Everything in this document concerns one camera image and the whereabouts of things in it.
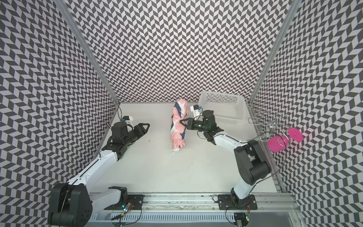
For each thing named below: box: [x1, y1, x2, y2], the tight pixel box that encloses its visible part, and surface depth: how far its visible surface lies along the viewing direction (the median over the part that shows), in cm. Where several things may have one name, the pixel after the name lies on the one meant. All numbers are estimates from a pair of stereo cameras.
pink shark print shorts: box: [170, 98, 190, 152], surface depth 83 cm
